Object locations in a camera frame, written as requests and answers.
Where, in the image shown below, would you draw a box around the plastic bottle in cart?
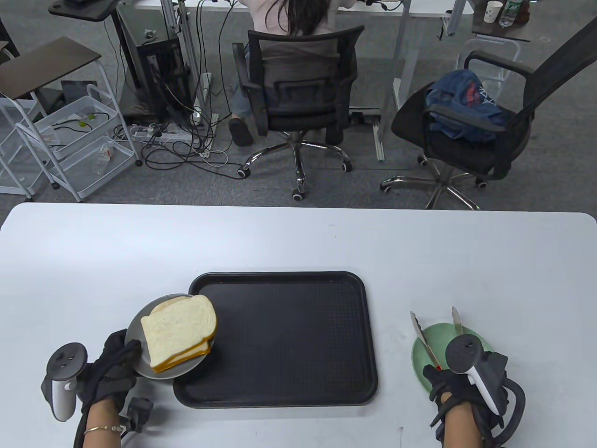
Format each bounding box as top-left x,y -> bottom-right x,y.
96,142 -> 115,175

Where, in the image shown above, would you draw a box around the toast slice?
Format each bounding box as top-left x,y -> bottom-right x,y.
154,334 -> 216,374
140,295 -> 217,368

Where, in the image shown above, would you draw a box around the black stand tabletop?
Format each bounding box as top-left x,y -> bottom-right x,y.
48,0 -> 123,22

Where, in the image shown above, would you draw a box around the white power strip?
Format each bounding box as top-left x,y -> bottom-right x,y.
132,128 -> 194,140

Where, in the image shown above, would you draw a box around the black armrest office chair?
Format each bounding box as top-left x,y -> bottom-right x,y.
380,16 -> 597,210

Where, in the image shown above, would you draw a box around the person's right forearm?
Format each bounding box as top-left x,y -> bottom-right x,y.
441,392 -> 483,448

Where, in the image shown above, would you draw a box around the green round plate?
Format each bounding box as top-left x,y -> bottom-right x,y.
411,322 -> 495,395

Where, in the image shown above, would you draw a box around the black computer tower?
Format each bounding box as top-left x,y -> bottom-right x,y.
122,37 -> 196,124

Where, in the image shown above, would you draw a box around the grey and white controller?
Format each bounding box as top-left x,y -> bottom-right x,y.
41,343 -> 88,422
445,335 -> 502,416

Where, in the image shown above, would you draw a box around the black floor cable bundle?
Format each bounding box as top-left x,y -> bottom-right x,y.
112,124 -> 243,180

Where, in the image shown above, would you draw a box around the white desk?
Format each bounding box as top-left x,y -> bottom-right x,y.
133,0 -> 474,161

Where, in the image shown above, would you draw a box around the person's left forearm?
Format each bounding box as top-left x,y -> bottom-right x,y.
75,399 -> 124,448

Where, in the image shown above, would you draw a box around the blue jacket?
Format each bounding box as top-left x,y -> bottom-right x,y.
425,70 -> 510,143

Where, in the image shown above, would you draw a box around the grey round plate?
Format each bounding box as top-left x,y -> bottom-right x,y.
125,294 -> 216,380

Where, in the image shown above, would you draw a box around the red-handled metal kitchen tongs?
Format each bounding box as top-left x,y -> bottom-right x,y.
410,306 -> 465,371

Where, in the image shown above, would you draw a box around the person's right hand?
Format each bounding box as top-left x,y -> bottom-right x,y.
423,352 -> 509,427

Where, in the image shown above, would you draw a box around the black mesh office chair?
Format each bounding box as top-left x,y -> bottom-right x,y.
232,25 -> 365,201

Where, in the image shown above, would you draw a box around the dark brown side table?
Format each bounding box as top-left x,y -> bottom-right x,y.
0,36 -> 102,101

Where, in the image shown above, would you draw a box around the clear plastic bottle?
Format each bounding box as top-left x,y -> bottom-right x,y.
499,0 -> 521,27

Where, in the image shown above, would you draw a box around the white metal stool frame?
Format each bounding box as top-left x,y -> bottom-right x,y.
456,37 -> 521,84

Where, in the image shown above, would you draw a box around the dark small table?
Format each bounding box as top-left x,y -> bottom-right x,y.
471,14 -> 532,42

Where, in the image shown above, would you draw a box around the black food tray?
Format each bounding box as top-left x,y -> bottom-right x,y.
174,272 -> 378,408

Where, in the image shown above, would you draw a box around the person's left hand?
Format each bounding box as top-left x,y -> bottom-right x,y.
77,329 -> 142,416

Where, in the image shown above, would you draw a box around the white rolling wire cart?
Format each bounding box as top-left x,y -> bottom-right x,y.
0,83 -> 143,202

